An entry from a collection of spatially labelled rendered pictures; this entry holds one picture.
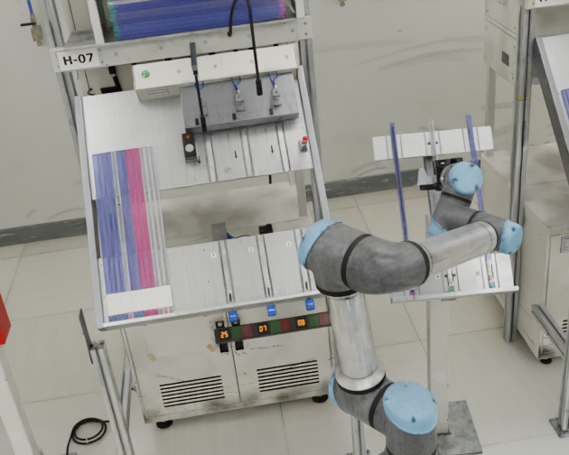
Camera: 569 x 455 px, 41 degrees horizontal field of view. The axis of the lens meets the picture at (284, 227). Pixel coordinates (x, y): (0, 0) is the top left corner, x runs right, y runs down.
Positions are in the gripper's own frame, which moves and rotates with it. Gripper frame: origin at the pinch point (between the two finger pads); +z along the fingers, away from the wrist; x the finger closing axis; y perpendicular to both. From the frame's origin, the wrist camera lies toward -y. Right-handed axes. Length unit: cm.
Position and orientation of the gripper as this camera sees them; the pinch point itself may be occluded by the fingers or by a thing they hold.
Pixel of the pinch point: (442, 186)
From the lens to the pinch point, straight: 217.7
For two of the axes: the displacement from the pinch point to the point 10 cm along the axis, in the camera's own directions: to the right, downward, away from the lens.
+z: 0.3, -0.6, 10.0
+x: -9.9, 0.9, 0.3
